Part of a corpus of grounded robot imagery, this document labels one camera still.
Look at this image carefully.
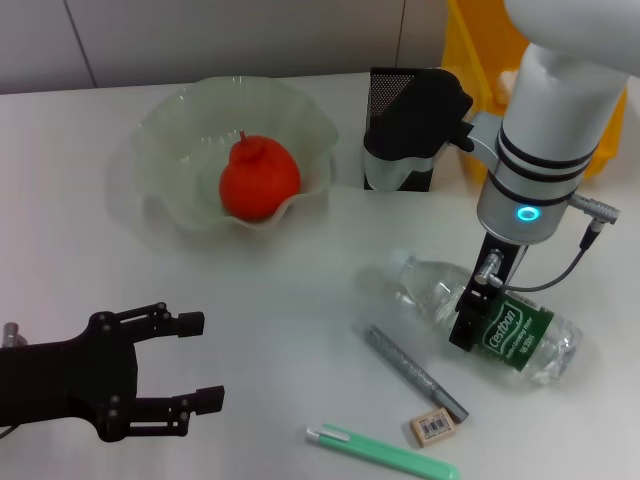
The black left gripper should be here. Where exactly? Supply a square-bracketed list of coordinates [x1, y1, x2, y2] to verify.
[0, 300, 227, 443]

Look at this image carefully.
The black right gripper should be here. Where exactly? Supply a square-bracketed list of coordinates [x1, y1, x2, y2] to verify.
[447, 231, 532, 354]

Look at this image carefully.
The clear green-label water bottle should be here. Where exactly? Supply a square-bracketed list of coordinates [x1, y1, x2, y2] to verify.
[384, 247, 586, 387]

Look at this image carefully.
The green utility knife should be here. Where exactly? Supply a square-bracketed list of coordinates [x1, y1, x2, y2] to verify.
[305, 422, 461, 480]

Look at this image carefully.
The orange fruit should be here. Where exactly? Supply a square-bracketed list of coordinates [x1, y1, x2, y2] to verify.
[219, 129, 303, 223]

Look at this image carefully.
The grey marker pen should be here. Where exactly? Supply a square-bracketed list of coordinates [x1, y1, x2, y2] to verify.
[364, 324, 470, 422]

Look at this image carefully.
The beige eraser with barcode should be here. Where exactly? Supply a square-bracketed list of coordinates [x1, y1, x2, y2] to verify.
[409, 406, 458, 448]

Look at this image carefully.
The green glass fruit plate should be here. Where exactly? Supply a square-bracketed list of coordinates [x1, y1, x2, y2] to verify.
[130, 74, 341, 234]

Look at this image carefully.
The black mesh pen holder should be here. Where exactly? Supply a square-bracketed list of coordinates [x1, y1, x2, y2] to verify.
[363, 66, 444, 193]

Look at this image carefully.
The yellow plastic bin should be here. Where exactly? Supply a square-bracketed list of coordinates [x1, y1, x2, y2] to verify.
[441, 0, 629, 182]

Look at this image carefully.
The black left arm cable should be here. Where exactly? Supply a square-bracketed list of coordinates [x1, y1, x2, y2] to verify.
[0, 321, 28, 442]

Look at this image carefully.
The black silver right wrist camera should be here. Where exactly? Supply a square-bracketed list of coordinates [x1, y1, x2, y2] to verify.
[361, 69, 476, 193]

